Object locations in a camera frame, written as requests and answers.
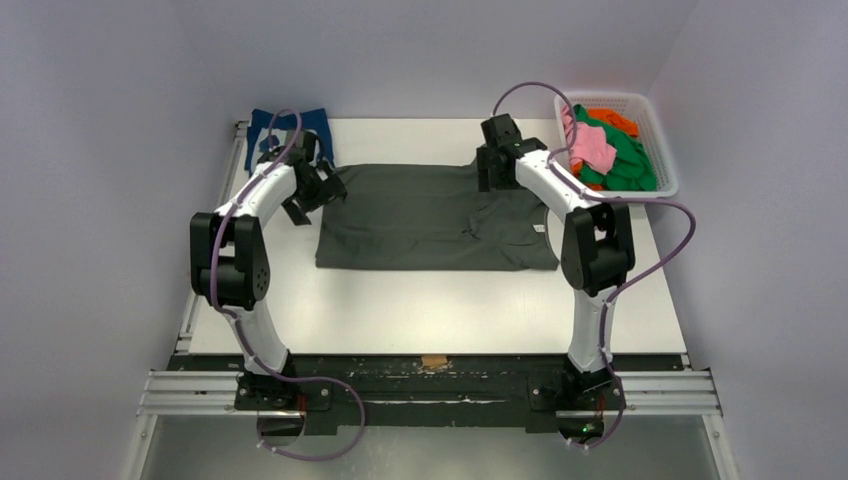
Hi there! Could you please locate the green t-shirt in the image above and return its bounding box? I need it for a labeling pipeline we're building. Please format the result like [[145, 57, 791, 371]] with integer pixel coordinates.
[[569, 103, 659, 193]]

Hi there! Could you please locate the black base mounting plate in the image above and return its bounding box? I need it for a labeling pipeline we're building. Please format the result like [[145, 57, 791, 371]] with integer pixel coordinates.
[[168, 355, 682, 438]]

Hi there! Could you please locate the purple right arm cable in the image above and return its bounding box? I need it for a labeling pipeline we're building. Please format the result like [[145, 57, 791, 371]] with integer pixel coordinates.
[[492, 81, 698, 451]]

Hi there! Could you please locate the pink t-shirt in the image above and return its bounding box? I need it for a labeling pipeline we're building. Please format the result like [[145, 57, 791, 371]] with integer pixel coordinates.
[[561, 105, 617, 177]]

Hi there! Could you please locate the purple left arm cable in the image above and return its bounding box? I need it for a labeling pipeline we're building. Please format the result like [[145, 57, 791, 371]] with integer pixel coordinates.
[[207, 108, 366, 464]]

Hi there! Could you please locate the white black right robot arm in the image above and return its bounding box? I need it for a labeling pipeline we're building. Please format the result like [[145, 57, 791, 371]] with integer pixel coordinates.
[[475, 114, 635, 407]]

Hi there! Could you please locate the white plastic laundry basket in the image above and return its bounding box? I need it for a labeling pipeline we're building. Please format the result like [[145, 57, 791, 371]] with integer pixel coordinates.
[[554, 91, 678, 198]]

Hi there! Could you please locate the dark grey t-shirt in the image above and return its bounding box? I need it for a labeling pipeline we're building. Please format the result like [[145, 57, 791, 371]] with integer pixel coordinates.
[[315, 164, 559, 271]]

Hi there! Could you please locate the blue folded cartoon t-shirt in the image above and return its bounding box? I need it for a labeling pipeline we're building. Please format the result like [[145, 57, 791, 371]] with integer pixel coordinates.
[[244, 108, 336, 174]]

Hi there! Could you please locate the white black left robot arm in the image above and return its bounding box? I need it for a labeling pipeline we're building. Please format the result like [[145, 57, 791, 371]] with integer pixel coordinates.
[[189, 130, 347, 409]]

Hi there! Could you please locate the aluminium table edge rail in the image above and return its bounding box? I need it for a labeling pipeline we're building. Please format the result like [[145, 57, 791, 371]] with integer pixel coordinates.
[[173, 119, 250, 356]]

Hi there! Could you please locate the aluminium front frame rail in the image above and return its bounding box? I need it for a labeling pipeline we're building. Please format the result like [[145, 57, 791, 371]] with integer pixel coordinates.
[[122, 370, 740, 479]]

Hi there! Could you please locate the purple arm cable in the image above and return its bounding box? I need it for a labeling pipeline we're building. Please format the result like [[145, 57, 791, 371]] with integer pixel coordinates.
[[492, 81, 698, 451], [207, 108, 366, 464]]

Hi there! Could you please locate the brown tape piece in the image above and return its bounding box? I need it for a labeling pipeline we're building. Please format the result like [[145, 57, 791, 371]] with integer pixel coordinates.
[[421, 355, 450, 371]]

